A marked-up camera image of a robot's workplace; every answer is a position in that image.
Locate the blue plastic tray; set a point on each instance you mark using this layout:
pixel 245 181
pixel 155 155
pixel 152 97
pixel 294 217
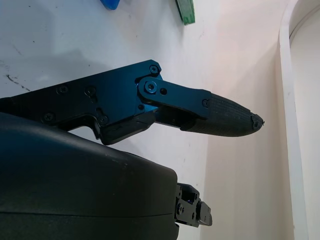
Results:
pixel 110 3

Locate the white curved frame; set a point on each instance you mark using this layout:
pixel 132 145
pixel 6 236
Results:
pixel 292 125

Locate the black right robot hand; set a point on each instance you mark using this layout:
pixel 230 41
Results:
pixel 75 190

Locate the green white toothpaste box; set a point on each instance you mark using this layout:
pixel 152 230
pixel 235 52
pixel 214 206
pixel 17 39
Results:
pixel 186 12

